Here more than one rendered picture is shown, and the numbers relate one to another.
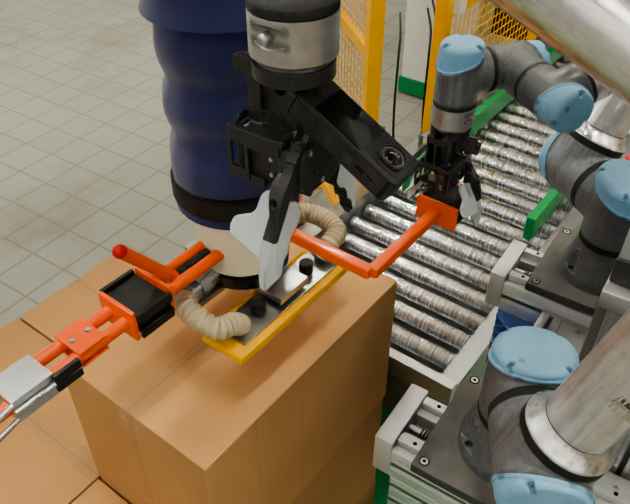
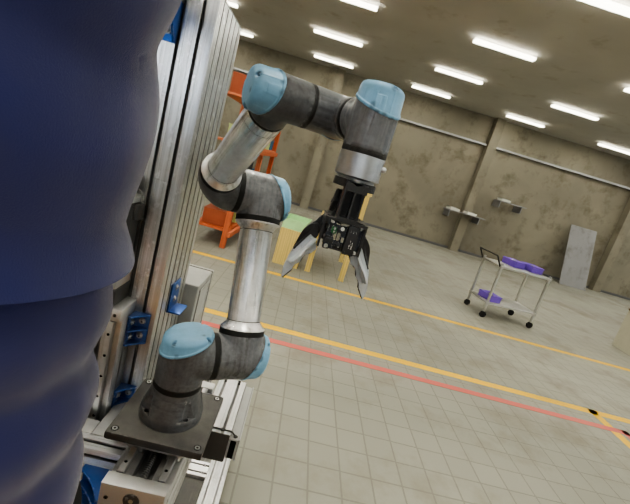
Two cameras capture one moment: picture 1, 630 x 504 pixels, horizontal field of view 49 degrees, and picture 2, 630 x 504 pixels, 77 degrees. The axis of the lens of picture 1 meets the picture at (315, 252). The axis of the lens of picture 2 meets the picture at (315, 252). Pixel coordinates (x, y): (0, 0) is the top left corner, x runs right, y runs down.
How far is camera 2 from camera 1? 1.13 m
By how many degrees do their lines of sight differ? 108
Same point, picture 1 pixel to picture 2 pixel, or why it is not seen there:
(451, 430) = (166, 436)
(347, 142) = not seen: hidden behind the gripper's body
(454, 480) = (205, 432)
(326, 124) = not seen: hidden behind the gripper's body
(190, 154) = (63, 481)
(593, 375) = (259, 287)
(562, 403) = (254, 310)
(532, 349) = (192, 332)
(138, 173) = not seen: outside the picture
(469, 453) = (192, 419)
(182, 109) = (81, 408)
